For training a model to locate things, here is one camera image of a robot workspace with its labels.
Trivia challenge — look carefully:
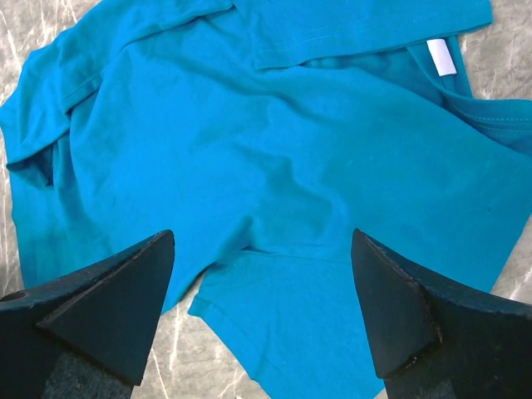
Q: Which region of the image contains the teal blue t shirt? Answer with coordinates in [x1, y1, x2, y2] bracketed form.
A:
[1, 1, 531, 398]

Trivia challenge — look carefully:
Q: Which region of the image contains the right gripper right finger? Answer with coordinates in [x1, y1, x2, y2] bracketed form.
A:
[352, 229, 531, 398]

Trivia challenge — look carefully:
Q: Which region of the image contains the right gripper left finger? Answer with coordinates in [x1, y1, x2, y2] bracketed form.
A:
[1, 230, 175, 398]

